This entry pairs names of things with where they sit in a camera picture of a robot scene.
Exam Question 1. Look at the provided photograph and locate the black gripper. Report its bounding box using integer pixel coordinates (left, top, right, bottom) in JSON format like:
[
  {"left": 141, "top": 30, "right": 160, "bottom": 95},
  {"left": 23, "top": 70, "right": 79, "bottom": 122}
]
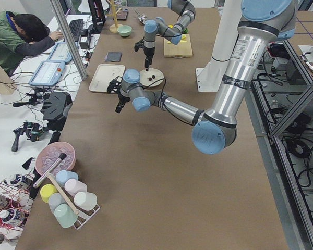
[
  {"left": 106, "top": 76, "right": 130, "bottom": 113},
  {"left": 134, "top": 39, "right": 155, "bottom": 71}
]

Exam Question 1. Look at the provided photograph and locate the pale green round plate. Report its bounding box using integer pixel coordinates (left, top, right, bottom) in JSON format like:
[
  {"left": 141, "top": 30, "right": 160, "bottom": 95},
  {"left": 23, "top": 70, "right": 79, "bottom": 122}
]
[{"left": 140, "top": 68, "right": 164, "bottom": 87}]

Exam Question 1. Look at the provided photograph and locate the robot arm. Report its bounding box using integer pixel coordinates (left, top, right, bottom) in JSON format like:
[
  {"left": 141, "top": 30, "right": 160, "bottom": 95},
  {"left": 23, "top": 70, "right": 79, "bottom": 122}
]
[
  {"left": 134, "top": 0, "right": 196, "bottom": 71},
  {"left": 114, "top": 1, "right": 297, "bottom": 154}
]

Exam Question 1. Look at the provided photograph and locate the cream rabbit tray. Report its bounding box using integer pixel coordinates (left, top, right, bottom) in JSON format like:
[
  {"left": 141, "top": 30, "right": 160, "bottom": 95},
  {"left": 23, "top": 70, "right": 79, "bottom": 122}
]
[{"left": 89, "top": 64, "right": 125, "bottom": 93}]

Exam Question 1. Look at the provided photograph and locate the wooden cutting board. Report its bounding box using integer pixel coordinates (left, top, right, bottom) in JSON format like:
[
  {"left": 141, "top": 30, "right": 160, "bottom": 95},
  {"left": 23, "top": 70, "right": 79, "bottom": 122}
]
[{"left": 164, "top": 34, "right": 193, "bottom": 58}]

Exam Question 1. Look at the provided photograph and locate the grey folded cloth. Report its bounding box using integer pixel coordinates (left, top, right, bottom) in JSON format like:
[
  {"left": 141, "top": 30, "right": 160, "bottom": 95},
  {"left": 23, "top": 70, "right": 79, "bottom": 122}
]
[{"left": 105, "top": 52, "right": 122, "bottom": 63}]

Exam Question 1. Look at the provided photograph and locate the mint green bowl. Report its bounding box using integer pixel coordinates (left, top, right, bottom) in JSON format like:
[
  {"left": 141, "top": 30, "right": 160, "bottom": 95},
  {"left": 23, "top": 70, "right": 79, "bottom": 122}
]
[{"left": 117, "top": 25, "right": 133, "bottom": 38}]

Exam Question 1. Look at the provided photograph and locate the silver metal scoop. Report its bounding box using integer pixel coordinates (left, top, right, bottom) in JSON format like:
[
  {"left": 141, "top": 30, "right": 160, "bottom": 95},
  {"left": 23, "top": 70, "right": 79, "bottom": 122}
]
[{"left": 135, "top": 10, "right": 148, "bottom": 25}]

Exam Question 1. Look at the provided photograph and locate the wooden mug tree stand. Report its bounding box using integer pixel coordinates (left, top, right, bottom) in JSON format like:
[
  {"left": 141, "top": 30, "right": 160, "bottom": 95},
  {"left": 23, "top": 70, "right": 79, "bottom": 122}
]
[{"left": 107, "top": 0, "right": 122, "bottom": 33}]

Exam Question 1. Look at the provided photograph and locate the far teach pendant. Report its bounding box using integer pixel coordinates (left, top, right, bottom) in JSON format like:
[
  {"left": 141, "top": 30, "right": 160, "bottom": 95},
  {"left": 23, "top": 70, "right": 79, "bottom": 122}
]
[{"left": 47, "top": 42, "right": 73, "bottom": 64}]

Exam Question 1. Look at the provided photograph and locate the teach pendant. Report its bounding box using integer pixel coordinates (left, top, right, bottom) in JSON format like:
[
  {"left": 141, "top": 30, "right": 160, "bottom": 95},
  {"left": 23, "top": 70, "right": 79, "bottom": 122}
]
[
  {"left": 47, "top": 42, "right": 73, "bottom": 64},
  {"left": 29, "top": 60, "right": 65, "bottom": 87}
]

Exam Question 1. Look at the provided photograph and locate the near teach pendant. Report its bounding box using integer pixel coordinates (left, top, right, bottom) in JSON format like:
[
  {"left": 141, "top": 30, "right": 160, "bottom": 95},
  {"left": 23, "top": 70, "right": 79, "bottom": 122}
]
[{"left": 29, "top": 60, "right": 65, "bottom": 87}]

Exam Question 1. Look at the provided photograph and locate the black keyboard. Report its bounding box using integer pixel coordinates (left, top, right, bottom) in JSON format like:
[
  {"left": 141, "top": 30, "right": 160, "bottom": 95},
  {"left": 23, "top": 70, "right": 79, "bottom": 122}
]
[{"left": 69, "top": 19, "right": 83, "bottom": 42}]

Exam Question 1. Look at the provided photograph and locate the pink ice bowl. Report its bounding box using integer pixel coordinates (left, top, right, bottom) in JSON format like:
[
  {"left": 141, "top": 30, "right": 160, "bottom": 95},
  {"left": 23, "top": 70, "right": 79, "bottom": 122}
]
[{"left": 35, "top": 142, "right": 76, "bottom": 175}]

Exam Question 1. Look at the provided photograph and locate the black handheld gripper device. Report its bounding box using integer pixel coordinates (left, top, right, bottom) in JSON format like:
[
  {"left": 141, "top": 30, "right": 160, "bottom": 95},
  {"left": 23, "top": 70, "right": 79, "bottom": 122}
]
[{"left": 11, "top": 121, "right": 49, "bottom": 152}]

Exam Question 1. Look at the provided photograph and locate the blue plastic cup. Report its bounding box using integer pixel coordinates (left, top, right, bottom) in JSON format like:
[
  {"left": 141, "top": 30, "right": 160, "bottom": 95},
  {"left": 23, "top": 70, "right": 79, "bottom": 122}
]
[{"left": 55, "top": 170, "right": 79, "bottom": 187}]

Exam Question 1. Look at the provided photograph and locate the pink plastic cup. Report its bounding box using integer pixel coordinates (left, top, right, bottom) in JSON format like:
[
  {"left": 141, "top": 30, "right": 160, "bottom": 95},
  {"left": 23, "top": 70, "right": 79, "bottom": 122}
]
[{"left": 64, "top": 178, "right": 88, "bottom": 197}]

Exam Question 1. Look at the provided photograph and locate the white plastic cup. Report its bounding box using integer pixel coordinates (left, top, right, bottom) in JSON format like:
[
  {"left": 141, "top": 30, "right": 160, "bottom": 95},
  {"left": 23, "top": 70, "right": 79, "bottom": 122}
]
[{"left": 74, "top": 192, "right": 97, "bottom": 211}]

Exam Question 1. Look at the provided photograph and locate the metal ice scoop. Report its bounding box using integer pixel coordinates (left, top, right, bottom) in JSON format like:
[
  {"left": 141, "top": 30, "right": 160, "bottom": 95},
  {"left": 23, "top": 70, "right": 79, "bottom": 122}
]
[{"left": 33, "top": 153, "right": 67, "bottom": 189}]

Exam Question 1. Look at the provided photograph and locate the yellow plastic cup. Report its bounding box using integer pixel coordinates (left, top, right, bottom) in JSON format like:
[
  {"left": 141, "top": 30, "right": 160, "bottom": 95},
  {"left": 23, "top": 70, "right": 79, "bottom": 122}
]
[{"left": 40, "top": 184, "right": 57, "bottom": 203}]

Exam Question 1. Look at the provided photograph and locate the grey plastic cup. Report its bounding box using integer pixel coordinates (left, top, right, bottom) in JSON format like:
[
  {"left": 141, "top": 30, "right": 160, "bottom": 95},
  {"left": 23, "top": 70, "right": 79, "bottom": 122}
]
[{"left": 48, "top": 193, "right": 66, "bottom": 214}]

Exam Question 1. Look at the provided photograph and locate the mint green plastic cup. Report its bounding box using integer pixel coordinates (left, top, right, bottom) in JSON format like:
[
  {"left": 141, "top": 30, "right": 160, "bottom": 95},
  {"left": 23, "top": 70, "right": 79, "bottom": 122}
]
[{"left": 54, "top": 204, "right": 78, "bottom": 228}]

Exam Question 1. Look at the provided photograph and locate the person in green jacket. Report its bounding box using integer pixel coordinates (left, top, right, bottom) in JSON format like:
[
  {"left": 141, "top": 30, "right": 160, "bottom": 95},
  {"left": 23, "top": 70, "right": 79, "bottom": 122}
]
[{"left": 0, "top": 11, "right": 63, "bottom": 75}]

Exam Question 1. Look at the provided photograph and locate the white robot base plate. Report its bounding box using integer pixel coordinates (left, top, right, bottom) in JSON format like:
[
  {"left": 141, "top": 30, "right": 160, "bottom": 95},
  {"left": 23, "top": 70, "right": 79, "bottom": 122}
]
[{"left": 195, "top": 67, "right": 220, "bottom": 92}]

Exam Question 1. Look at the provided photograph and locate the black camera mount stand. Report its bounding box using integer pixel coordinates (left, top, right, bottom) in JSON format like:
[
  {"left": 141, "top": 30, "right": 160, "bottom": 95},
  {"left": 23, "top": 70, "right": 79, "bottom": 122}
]
[{"left": 13, "top": 88, "right": 73, "bottom": 144}]

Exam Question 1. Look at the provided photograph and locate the aluminium frame post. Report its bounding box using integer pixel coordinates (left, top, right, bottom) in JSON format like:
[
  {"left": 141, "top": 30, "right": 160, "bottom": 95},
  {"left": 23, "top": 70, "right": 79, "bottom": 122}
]
[{"left": 50, "top": 0, "right": 87, "bottom": 80}]

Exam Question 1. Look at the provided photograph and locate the wooden rack handle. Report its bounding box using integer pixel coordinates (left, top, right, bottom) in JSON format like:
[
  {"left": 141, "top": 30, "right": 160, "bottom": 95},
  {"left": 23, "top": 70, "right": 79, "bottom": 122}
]
[{"left": 46, "top": 173, "right": 79, "bottom": 215}]

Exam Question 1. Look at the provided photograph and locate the white wire cup rack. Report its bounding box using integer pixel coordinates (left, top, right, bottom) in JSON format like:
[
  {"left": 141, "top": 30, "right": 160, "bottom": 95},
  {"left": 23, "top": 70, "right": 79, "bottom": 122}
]
[{"left": 73, "top": 204, "right": 101, "bottom": 230}]

